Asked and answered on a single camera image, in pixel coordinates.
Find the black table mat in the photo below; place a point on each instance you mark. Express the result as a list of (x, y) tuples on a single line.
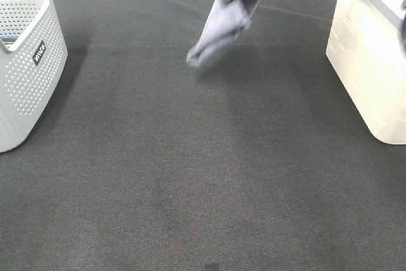
[(258, 160)]

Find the grey perforated laundry basket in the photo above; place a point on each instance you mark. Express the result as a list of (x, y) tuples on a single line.
[(30, 67)]

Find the light purple towel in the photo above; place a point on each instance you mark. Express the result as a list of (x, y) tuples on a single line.
[(223, 25)]

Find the white storage box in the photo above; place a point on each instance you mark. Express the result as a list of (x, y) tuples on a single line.
[(366, 48)]

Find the blue towel in basket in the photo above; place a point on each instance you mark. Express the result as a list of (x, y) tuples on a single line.
[(9, 38)]

